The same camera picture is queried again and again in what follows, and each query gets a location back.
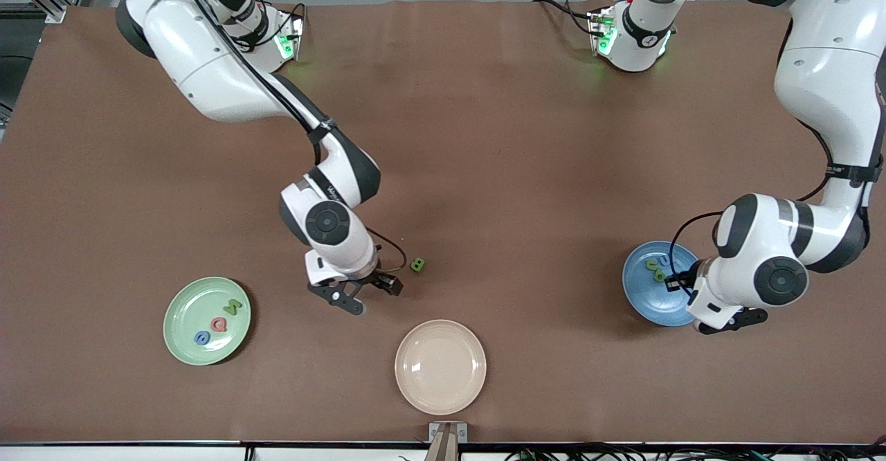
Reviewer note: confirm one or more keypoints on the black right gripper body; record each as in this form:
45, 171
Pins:
374, 279

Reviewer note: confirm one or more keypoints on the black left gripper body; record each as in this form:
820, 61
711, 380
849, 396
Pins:
677, 282

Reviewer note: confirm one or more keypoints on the green letter B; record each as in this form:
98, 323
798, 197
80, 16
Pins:
417, 261

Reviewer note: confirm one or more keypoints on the green letter N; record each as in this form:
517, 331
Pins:
233, 306

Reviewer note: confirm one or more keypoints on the red letter Q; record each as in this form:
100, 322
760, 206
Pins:
214, 323

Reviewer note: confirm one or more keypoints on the blue letter G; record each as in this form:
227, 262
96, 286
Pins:
197, 338

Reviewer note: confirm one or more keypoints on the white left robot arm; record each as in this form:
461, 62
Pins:
830, 66

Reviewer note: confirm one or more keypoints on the right arm base control box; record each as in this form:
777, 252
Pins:
289, 39

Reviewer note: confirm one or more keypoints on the left arm base control box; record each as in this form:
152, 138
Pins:
601, 32

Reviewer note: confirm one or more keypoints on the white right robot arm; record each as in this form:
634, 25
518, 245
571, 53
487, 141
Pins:
208, 66

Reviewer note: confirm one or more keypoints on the blue plate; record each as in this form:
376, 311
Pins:
644, 295

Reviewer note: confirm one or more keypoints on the pale beige plate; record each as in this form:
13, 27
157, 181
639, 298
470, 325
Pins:
440, 367

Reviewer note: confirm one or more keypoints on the pale green plate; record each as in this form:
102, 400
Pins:
187, 309

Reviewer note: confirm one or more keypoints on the large table cover mat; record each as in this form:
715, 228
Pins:
208, 191

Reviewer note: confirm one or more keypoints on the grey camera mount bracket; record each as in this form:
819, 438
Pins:
436, 433

